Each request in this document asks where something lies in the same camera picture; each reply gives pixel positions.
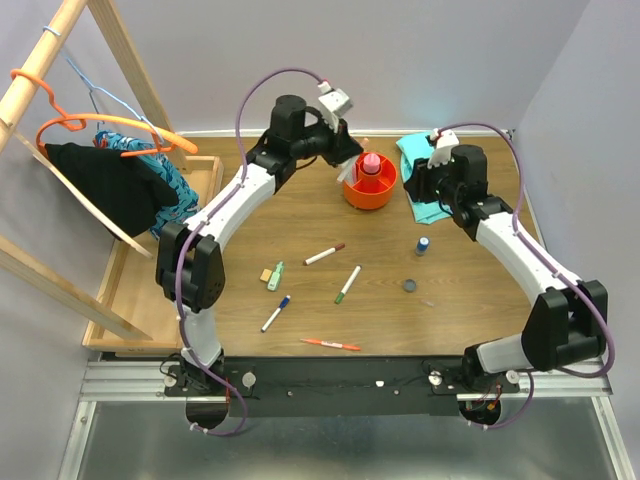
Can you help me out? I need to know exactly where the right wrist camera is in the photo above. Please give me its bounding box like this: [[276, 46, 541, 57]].
[[427, 129, 459, 169]]

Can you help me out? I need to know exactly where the aluminium rail frame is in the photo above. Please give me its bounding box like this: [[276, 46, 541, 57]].
[[59, 361, 634, 479]]

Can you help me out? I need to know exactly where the dark red cap marker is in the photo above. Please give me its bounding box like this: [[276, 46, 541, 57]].
[[303, 243, 345, 266]]

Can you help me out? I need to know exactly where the wooden tray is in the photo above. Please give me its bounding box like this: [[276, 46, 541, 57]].
[[81, 154, 224, 350]]

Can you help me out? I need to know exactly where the blue wire hanger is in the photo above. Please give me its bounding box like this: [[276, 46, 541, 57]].
[[41, 25, 171, 151]]

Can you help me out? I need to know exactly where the purple cable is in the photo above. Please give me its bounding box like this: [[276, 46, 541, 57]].
[[174, 67, 331, 437], [434, 122, 617, 432]]

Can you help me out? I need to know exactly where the pink cap white marker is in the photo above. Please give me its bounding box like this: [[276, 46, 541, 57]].
[[336, 138, 369, 185]]

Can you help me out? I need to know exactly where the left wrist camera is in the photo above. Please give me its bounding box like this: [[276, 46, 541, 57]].
[[318, 81, 353, 130]]

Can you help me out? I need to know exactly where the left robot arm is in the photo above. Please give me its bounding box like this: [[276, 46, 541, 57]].
[[156, 90, 363, 395]]

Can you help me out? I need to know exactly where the orange pen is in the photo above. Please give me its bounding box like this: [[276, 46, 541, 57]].
[[300, 338, 361, 352]]

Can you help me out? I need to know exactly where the black garment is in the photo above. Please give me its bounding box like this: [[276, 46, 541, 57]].
[[45, 143, 172, 237]]

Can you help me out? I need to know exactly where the green cap white marker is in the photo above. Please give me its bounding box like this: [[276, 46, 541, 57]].
[[334, 265, 362, 305]]

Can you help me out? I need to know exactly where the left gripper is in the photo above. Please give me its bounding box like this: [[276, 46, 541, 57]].
[[291, 112, 363, 168]]

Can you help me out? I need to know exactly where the blue cap white marker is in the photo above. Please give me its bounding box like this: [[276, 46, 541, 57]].
[[260, 295, 291, 333]]

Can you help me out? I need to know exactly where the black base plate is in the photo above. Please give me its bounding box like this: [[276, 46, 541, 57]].
[[164, 355, 519, 428]]

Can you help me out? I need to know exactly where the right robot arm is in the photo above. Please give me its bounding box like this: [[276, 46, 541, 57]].
[[404, 144, 608, 392]]

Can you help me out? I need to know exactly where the blue patterned garment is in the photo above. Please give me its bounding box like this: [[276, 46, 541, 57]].
[[94, 130, 199, 239]]

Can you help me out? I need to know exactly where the grey round cap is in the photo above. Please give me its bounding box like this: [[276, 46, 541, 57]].
[[402, 279, 417, 293]]

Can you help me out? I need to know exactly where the orange divided round container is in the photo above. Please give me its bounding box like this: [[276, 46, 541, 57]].
[[342, 152, 398, 211]]

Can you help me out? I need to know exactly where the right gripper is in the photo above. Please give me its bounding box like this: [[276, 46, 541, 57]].
[[403, 152, 462, 207]]

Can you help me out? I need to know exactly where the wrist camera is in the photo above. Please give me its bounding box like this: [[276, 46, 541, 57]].
[[427, 129, 459, 169], [318, 81, 353, 130]]

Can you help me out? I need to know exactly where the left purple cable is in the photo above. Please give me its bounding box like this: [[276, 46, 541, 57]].
[[174, 67, 331, 437]]

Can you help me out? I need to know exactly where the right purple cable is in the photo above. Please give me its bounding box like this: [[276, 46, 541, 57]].
[[434, 122, 617, 432]]

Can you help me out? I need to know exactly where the small green correction bottle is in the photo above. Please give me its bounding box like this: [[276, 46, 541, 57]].
[[267, 261, 284, 292]]

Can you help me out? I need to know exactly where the teal folded cloth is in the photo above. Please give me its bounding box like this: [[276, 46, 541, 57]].
[[396, 132, 451, 225]]

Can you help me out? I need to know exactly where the orange plastic hanger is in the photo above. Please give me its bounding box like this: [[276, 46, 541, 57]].
[[9, 67, 199, 159]]

